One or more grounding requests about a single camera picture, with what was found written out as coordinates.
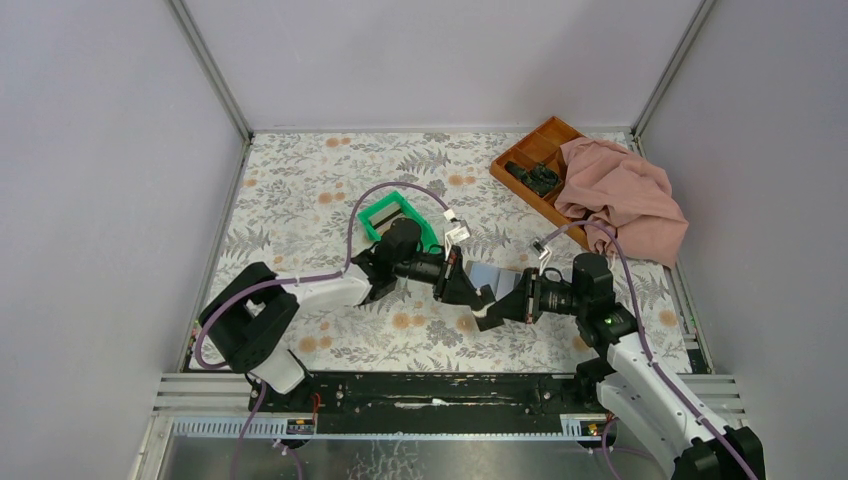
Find aluminium frame post left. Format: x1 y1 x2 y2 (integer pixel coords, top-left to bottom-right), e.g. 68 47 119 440
164 0 253 143

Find pink cloth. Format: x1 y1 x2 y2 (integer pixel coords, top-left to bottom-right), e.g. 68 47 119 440
554 137 689 268

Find aluminium frame post right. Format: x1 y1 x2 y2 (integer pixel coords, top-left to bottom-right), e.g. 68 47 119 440
631 0 717 138

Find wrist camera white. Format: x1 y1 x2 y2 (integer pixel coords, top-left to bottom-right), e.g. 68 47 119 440
444 222 471 247
531 239 552 264

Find grey leather card holder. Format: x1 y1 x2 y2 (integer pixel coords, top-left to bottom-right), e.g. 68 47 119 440
465 260 522 301

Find dark green patterned cloth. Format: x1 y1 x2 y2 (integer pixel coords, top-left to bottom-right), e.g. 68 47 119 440
505 162 561 197

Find aluminium frame post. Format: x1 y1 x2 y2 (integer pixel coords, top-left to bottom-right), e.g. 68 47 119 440
631 0 717 138
164 0 253 143

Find green plastic bin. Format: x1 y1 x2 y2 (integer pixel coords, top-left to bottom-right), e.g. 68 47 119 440
356 191 440 249

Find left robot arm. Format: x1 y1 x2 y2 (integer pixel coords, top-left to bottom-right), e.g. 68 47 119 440
197 218 504 394

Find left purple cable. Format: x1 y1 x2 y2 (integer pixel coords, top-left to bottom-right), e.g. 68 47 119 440
193 181 457 480

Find card stack in bin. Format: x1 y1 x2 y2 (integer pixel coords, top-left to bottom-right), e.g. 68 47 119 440
368 203 406 235

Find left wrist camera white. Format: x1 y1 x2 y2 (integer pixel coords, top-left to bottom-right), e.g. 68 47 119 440
444 222 471 247

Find floral table mat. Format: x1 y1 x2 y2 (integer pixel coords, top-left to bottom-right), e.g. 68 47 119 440
188 131 694 375

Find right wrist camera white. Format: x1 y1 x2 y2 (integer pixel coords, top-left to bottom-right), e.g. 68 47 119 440
531 239 552 264

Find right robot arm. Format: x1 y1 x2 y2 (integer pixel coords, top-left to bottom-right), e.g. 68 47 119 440
470 253 766 479

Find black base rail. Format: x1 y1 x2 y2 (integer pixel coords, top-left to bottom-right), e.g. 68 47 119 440
248 371 613 436

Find orange compartment tray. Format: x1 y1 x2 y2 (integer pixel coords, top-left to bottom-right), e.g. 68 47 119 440
489 116 584 227

